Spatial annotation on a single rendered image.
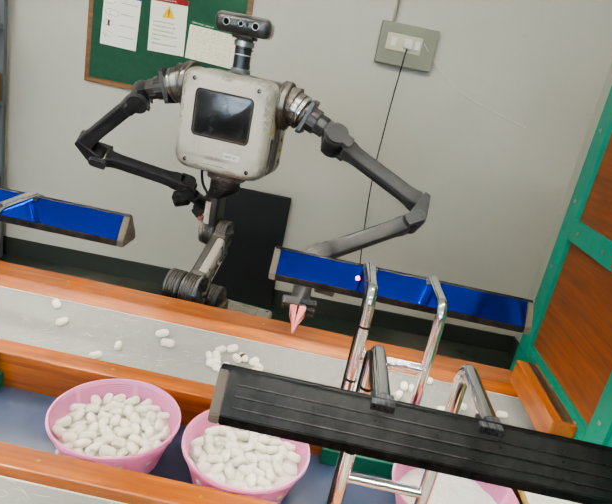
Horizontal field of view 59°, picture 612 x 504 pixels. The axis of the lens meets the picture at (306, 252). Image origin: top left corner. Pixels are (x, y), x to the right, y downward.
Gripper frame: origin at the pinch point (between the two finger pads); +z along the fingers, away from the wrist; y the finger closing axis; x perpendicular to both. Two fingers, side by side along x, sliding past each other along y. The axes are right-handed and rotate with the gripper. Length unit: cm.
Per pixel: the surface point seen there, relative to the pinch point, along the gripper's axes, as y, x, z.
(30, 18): -188, 65, -183
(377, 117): 19, 84, -181
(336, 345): 13.5, 5.7, -0.6
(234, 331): -17.0, 5.0, 2.2
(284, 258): -4.8, -36.4, -1.5
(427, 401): 39.8, -2.4, 13.2
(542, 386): 67, -12, 6
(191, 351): -25.7, -3.4, 13.9
